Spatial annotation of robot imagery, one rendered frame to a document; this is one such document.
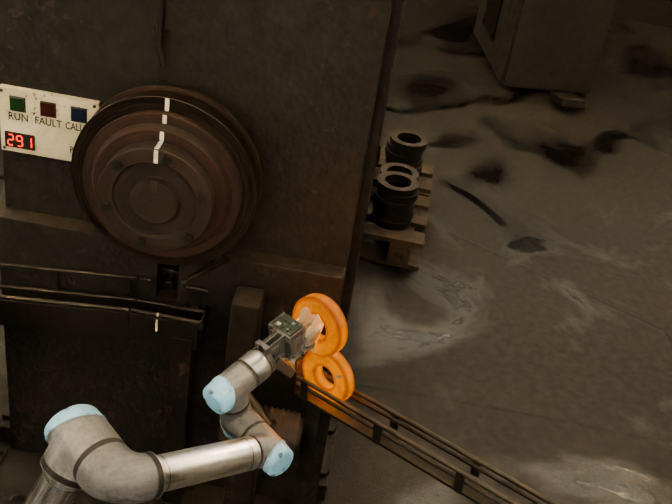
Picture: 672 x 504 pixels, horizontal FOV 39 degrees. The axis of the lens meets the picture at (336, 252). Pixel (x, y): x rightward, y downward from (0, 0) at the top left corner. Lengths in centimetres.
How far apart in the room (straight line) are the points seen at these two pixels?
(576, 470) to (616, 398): 49
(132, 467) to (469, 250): 287
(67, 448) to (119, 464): 12
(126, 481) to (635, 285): 317
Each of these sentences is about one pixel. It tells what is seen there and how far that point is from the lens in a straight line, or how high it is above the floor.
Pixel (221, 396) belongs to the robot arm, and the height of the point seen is 89.
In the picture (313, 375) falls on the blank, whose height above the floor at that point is 69.
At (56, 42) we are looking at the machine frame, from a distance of 249.
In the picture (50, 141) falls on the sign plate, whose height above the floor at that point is 111.
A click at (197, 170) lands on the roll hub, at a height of 121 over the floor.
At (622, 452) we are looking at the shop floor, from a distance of 364.
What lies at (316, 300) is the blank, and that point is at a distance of 225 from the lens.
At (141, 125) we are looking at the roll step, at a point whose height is 128.
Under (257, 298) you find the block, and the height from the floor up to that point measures 80.
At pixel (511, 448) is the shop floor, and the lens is 348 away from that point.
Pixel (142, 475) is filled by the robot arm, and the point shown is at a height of 90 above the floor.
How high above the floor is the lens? 228
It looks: 32 degrees down
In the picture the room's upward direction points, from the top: 9 degrees clockwise
